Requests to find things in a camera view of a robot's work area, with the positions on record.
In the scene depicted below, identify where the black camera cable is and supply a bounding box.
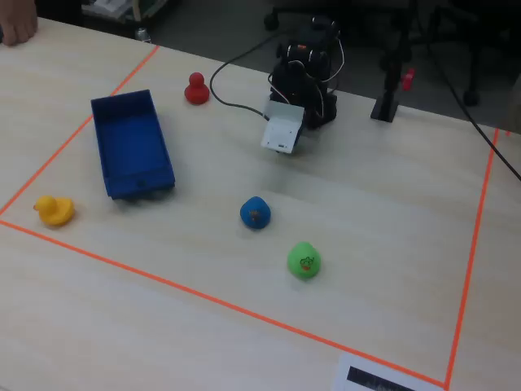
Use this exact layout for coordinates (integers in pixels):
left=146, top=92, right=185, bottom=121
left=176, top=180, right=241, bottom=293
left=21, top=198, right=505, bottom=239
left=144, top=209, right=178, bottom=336
left=208, top=34, right=282, bottom=119

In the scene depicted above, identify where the blue rubber duck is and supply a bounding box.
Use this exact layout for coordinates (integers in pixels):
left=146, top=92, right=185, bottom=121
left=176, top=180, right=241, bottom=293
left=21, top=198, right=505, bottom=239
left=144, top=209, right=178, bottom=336
left=239, top=195, right=273, bottom=230

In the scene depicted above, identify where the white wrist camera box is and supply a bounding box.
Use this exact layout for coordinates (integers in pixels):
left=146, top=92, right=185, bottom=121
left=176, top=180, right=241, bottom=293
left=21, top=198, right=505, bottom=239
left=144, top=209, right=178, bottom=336
left=260, top=100, right=306, bottom=155

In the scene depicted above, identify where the black clamp stand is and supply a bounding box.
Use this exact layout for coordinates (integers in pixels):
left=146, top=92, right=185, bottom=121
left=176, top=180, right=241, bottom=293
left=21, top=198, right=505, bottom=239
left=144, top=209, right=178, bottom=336
left=369, top=0, right=416, bottom=123

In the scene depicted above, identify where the blue plastic box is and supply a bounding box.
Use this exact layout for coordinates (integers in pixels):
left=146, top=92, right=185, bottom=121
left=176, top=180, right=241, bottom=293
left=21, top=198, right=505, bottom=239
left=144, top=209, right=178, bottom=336
left=90, top=89, right=177, bottom=201

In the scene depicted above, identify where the red rubber duck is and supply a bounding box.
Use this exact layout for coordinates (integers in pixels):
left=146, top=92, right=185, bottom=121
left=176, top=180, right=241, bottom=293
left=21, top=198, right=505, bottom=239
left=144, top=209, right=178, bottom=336
left=183, top=72, right=212, bottom=106

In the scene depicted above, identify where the shelf with papers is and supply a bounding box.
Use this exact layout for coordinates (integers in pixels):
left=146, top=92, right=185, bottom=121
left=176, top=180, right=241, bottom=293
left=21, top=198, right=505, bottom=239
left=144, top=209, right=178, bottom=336
left=80, top=0, right=142, bottom=22

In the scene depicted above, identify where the black thick cable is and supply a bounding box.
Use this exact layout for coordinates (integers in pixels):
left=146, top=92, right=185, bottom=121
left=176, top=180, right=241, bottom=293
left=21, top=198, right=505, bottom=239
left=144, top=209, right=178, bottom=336
left=422, top=24, right=521, bottom=182

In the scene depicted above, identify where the white paper with black print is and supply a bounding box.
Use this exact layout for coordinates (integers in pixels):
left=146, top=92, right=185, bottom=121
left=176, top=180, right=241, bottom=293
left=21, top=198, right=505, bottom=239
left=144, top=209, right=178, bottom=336
left=331, top=352, right=447, bottom=391

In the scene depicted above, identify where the yellow rubber duck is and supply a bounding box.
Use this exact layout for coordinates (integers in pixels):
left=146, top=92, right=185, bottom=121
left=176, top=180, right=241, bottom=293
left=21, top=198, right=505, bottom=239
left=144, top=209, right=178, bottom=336
left=33, top=195, right=77, bottom=227

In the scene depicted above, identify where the person's bare hand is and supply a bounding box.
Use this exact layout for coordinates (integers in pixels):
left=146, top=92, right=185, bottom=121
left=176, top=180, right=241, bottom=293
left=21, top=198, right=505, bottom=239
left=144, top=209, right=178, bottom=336
left=0, top=0, right=40, bottom=46

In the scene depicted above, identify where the orange tape strip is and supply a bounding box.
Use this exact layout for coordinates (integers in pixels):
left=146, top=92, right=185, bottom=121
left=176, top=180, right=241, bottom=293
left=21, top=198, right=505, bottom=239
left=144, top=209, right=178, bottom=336
left=0, top=219, right=448, bottom=388
left=0, top=44, right=160, bottom=216
left=444, top=128, right=501, bottom=390

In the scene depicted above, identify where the green rubber duck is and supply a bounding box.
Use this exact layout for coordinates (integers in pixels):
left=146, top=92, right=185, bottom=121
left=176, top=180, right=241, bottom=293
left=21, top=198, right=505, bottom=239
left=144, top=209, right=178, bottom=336
left=287, top=241, right=323, bottom=281

